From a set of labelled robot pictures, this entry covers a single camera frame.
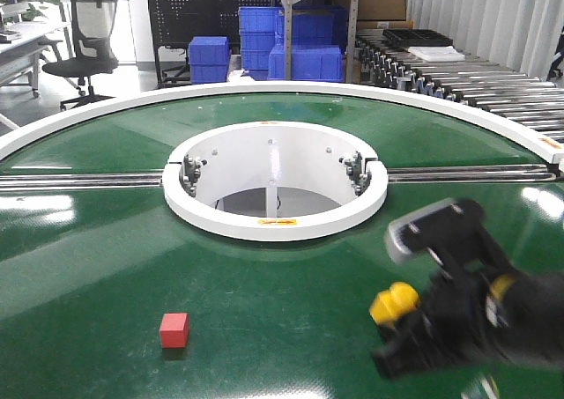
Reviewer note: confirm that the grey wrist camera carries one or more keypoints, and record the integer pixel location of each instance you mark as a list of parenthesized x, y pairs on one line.
[(431, 226)]

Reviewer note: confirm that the metal shelving rack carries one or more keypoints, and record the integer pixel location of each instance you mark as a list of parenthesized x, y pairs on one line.
[(292, 6)]

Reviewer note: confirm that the white outer conveyor rim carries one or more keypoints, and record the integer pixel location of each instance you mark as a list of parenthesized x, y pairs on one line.
[(543, 146)]

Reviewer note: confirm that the blue crate stack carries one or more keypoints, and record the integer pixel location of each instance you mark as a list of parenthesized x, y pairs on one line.
[(209, 58), (257, 27)]

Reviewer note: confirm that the black mesh office chair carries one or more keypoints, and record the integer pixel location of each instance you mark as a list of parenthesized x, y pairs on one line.
[(92, 22)]

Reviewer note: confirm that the yellow studded toy brick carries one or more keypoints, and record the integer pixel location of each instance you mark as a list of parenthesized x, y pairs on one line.
[(391, 304)]

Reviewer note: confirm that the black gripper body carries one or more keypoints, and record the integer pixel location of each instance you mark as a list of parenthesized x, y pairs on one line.
[(490, 314)]

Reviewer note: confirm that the white foam sheet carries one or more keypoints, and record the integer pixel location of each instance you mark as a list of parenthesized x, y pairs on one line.
[(446, 54)]

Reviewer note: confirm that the steel roller conveyor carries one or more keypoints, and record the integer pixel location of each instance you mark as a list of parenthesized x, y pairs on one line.
[(474, 82)]

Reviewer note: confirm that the blue crate stack middle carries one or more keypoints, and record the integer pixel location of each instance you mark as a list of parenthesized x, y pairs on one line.
[(257, 27)]

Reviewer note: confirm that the black plastic tray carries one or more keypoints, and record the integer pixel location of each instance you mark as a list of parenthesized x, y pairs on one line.
[(405, 38)]

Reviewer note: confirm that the white office desk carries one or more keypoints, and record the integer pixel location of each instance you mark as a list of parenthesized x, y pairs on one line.
[(25, 30)]

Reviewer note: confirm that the blue crate stack left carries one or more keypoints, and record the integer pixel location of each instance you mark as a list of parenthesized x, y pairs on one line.
[(209, 58)]

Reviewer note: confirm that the blue crate low right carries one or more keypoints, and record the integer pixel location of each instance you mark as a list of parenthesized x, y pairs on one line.
[(322, 63)]

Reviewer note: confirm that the red cube block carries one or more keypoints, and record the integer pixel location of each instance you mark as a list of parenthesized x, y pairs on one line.
[(174, 330)]

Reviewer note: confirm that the cardboard box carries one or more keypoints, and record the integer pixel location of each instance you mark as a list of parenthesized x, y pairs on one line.
[(382, 14)]

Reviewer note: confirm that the right steel divider roller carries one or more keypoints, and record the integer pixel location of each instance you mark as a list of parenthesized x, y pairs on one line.
[(478, 173)]

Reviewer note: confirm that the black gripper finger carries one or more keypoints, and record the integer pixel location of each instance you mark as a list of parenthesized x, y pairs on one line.
[(407, 347)]

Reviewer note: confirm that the black pegboard panel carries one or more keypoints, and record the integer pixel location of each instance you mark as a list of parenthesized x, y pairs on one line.
[(174, 23)]

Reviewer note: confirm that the steel divider roller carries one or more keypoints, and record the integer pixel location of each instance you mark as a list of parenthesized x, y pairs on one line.
[(39, 182), (478, 173)]

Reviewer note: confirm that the left steel divider roller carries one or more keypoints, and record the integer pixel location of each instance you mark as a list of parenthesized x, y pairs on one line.
[(39, 182)]

